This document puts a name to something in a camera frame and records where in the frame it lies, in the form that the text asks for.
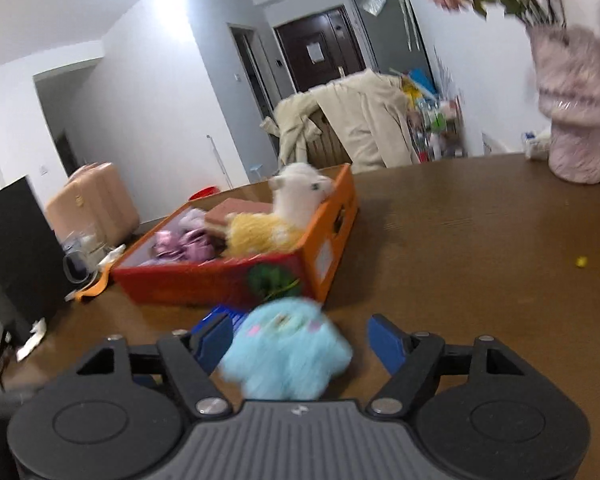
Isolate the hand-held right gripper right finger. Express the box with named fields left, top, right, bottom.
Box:
left=365, top=313, right=540, bottom=419

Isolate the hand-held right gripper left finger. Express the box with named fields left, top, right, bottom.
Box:
left=75, top=312, right=236, bottom=419

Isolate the light blue plush toy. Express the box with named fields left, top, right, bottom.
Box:
left=217, top=297, right=354, bottom=402

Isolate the orange cardboard box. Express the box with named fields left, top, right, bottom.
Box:
left=111, top=162, right=360, bottom=309

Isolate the white and yellow alpaca plush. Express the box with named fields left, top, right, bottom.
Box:
left=222, top=161, right=337, bottom=259

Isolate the green fuzzy toy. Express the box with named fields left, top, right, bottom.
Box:
left=247, top=262, right=304, bottom=306

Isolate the pink cloth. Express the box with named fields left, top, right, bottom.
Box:
left=151, top=228, right=226, bottom=263

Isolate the lavender towel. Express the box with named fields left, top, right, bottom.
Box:
left=178, top=208, right=209, bottom=234

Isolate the brown cardboard divider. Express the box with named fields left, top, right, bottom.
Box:
left=203, top=198, right=276, bottom=231

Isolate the clear glass cup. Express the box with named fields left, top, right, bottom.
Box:
left=62, top=232, right=106, bottom=287

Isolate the white pole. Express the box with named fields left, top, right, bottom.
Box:
left=207, top=134, right=234, bottom=189

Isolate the pink suitcase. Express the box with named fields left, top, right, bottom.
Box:
left=45, top=162, right=141, bottom=246

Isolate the crumpled white tissue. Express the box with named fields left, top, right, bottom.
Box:
left=15, top=317, right=49, bottom=364

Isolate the wooden chair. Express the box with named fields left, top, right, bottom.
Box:
left=305, top=109, right=357, bottom=169

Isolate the black paper bag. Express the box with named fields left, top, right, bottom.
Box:
left=0, top=175, right=76, bottom=347

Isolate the beige coat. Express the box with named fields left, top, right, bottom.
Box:
left=259, top=70, right=422, bottom=174

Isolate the cluttered storage rack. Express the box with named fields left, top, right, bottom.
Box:
left=407, top=94, right=469, bottom=164

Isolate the small white bottle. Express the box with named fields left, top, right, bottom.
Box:
left=522, top=130, right=554, bottom=161

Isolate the blue plastic bag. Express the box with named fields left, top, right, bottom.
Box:
left=404, top=67, right=439, bottom=96

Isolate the dark brown door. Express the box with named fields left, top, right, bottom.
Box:
left=273, top=6, right=369, bottom=94

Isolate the pink ribbed vase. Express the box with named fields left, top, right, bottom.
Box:
left=524, top=24, right=600, bottom=185

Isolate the grey refrigerator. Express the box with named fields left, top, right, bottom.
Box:
left=347, top=0, right=434, bottom=79

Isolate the white folded umbrella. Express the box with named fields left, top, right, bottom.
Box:
left=392, top=0, right=421, bottom=54

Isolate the orange strap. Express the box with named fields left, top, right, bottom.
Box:
left=74, top=272, right=114, bottom=304

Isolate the white wall heater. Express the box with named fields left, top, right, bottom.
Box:
left=481, top=132, right=511, bottom=156

